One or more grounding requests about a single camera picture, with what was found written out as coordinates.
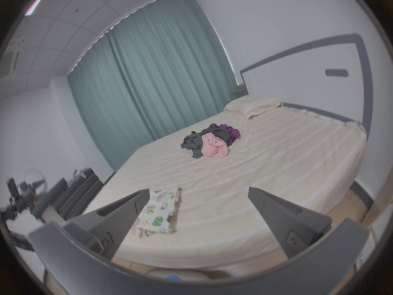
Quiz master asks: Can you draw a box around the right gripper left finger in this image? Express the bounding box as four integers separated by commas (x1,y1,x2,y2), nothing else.
65,188,150,259

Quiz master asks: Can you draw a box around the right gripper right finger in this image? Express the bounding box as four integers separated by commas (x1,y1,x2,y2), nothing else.
248,186,333,259

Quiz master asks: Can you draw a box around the white printed pyjama top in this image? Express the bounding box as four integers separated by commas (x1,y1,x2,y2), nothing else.
131,187,182,238

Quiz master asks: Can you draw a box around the bed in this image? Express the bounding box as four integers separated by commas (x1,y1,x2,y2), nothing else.
78,34,373,271

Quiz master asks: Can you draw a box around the purple garment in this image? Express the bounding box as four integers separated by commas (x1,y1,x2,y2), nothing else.
219,124,241,144

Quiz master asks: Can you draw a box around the pink garment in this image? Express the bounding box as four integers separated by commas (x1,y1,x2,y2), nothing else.
201,132,229,158

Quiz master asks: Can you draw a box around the pale pink pillow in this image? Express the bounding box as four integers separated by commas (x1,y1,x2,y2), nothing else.
224,95,283,121

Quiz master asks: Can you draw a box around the white ceiling air conditioner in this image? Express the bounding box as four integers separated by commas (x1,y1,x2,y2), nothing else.
0,38,26,80

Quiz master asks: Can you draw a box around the blue-green curtain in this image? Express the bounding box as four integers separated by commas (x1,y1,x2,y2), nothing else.
67,0,237,173

